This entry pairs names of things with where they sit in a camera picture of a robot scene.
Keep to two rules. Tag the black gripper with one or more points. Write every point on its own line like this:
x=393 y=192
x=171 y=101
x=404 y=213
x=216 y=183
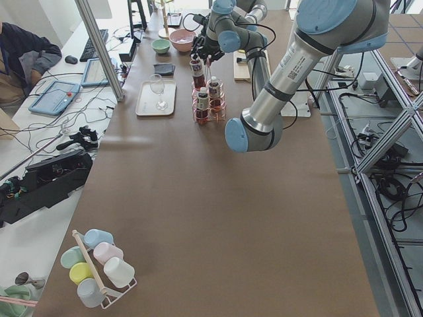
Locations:
x=207 y=45

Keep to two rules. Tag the tea bottle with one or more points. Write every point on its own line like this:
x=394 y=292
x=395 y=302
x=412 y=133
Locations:
x=214 y=93
x=197 y=72
x=202 y=106

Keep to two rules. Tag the copper wire bottle basket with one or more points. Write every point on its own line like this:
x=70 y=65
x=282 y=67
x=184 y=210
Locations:
x=217 y=115

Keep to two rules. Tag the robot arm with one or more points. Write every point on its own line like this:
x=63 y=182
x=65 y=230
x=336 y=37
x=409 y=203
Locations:
x=231 y=26
x=323 y=27

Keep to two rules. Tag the tea bottle at basket end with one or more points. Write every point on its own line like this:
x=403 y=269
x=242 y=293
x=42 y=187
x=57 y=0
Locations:
x=197 y=72

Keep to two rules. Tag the tea bottle by robot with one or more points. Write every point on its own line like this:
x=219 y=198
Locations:
x=214 y=93

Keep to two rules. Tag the pink bowl of ice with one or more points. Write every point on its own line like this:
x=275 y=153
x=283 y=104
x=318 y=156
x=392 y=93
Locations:
x=182 y=40

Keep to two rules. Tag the bamboo cutting board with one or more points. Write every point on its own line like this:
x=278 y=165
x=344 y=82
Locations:
x=240 y=67

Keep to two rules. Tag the wooden mug tree stand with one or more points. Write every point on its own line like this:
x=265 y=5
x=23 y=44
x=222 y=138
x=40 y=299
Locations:
x=164 y=31

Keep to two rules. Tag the grey folded cloth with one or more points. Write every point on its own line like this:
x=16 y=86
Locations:
x=164 y=69

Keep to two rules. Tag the clear wine glass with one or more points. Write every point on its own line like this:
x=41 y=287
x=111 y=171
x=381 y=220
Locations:
x=157 y=86

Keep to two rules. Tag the cream rabbit tray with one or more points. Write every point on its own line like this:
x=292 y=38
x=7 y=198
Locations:
x=147 y=99

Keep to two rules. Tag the blue teach pendant far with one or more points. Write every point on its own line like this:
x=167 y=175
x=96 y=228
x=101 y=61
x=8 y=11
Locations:
x=94 y=74

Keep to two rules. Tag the blue teach pendant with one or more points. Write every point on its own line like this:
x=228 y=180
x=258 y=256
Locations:
x=56 y=98
x=94 y=74

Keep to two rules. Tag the black computer mouse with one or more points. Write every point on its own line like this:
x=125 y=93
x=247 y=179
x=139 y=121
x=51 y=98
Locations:
x=71 y=60

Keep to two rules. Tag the blue teach pendant near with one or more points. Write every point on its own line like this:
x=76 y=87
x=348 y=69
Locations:
x=56 y=98

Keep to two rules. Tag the metal reacher grabber tool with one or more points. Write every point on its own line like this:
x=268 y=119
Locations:
x=19 y=164

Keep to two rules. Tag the seated person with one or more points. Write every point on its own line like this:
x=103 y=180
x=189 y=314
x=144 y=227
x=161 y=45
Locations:
x=25 y=57

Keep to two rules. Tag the black device on desk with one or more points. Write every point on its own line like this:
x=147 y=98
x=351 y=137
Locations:
x=44 y=184

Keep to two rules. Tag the blue plastic cup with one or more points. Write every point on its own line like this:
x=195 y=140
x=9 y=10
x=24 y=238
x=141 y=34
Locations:
x=93 y=237

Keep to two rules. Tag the pink plastic cup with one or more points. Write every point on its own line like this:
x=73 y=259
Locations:
x=105 y=251

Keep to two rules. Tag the white plastic cup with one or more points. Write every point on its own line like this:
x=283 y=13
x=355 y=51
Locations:
x=119 y=272

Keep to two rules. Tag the green plastic cup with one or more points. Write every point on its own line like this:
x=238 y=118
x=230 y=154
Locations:
x=71 y=257

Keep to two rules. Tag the yellow plastic cup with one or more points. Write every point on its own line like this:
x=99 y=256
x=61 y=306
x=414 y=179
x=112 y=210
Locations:
x=79 y=272

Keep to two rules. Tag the white cup drying rack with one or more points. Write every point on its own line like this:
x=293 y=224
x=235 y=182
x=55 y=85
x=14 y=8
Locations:
x=111 y=295

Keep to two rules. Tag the grey plastic cup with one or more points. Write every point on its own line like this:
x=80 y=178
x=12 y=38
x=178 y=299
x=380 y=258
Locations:
x=89 y=293

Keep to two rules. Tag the steel jigger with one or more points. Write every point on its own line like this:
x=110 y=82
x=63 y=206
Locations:
x=24 y=278

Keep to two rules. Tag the green bowl with chopsticks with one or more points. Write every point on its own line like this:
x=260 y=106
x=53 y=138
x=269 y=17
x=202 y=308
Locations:
x=16 y=300

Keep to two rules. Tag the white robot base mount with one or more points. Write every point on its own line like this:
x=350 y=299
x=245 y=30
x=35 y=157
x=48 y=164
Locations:
x=300 y=106

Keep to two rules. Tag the aluminium frame post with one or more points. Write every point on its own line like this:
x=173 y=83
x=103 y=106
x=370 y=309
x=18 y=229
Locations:
x=91 y=26

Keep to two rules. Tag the aluminium side frame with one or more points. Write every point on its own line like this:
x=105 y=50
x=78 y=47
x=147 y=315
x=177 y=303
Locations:
x=377 y=132

